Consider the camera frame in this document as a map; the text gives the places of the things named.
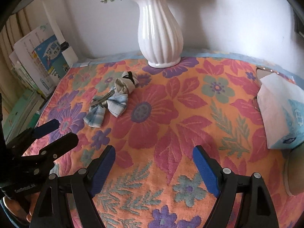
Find plaid bow hair clip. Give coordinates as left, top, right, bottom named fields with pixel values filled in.
left=83, top=71, right=139, bottom=128

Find gold cylinder container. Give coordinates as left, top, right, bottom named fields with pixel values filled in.
left=283, top=143, right=304, bottom=196

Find floral orange table cloth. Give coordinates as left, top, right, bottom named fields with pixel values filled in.
left=27, top=57, right=303, bottom=227

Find white ribbed vase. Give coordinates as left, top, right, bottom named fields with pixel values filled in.
left=133, top=0, right=183, bottom=68

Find tissue pack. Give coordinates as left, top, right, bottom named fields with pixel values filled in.
left=257, top=73, right=303, bottom=150

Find books stack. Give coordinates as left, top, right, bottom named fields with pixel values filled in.
left=1, top=0, right=78, bottom=142

